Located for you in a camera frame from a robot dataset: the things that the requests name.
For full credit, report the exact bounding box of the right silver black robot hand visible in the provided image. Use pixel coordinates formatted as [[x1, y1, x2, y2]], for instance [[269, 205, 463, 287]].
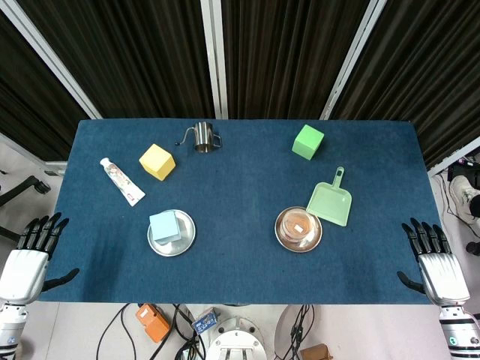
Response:
[[396, 217, 471, 307]]

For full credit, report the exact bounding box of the orange device box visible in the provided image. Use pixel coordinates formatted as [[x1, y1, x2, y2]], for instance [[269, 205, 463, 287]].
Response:
[[135, 303, 172, 343]]

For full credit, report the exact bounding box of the steel gooseneck pitcher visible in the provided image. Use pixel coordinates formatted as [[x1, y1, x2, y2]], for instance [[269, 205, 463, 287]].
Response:
[[174, 121, 223, 155]]

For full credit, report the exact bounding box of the black pleated curtain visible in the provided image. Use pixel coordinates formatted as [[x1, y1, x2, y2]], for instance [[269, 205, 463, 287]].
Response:
[[0, 0, 480, 170]]

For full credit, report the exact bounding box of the green foam cube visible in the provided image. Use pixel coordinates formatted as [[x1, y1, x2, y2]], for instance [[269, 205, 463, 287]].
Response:
[[291, 124, 325, 162]]

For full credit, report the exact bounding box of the clear jar of rubber bands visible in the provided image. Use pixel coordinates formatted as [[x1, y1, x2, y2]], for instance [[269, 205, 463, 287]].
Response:
[[280, 208, 317, 245]]

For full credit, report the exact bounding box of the black office chair base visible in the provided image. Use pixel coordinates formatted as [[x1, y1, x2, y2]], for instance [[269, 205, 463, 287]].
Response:
[[0, 175, 52, 207]]

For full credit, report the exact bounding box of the yellow foam cube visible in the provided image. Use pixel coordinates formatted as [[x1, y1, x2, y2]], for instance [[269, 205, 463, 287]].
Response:
[[138, 143, 176, 182]]

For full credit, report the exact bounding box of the small blue white box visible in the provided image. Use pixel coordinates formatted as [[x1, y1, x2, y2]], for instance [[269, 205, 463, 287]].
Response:
[[191, 307, 219, 335]]

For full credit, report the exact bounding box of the brown cardboard box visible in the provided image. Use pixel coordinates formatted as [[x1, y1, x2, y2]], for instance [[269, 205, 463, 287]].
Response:
[[298, 343, 333, 360]]

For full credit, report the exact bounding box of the blue felt table cloth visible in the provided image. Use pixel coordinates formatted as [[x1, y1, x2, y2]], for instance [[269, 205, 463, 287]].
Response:
[[37, 118, 462, 305]]

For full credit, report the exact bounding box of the light blue foam cube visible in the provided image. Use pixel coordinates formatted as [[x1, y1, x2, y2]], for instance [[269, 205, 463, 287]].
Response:
[[148, 211, 188, 243]]

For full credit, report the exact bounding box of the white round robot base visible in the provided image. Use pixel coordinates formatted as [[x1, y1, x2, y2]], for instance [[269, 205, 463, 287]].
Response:
[[205, 316, 267, 360]]

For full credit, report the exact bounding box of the black cable bundle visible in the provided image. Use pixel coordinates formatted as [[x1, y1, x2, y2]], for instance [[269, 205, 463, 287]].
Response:
[[286, 304, 316, 360]]

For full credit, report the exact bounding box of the white printed toothpaste tube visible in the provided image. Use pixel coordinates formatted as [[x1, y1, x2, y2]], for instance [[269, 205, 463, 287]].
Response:
[[99, 157, 146, 208]]

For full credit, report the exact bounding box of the light green plastic dustpan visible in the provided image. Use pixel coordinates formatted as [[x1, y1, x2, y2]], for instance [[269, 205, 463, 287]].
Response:
[[305, 166, 353, 227]]

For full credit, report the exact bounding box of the round steel plate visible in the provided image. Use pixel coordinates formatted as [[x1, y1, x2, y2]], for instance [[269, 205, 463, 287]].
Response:
[[146, 208, 197, 257], [274, 205, 323, 254]]

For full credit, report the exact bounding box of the white sneaker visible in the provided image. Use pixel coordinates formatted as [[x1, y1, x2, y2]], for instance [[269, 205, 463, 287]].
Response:
[[449, 175, 480, 226]]

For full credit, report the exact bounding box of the black floor cable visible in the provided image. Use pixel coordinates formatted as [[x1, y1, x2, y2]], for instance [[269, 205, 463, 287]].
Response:
[[95, 303, 137, 360]]

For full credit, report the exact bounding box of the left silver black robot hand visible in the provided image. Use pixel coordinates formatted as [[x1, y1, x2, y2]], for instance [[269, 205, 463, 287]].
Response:
[[0, 211, 80, 305]]

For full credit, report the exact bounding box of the white frame post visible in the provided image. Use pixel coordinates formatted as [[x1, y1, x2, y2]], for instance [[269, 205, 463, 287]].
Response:
[[319, 0, 388, 121], [200, 0, 229, 120], [0, 0, 103, 120]]

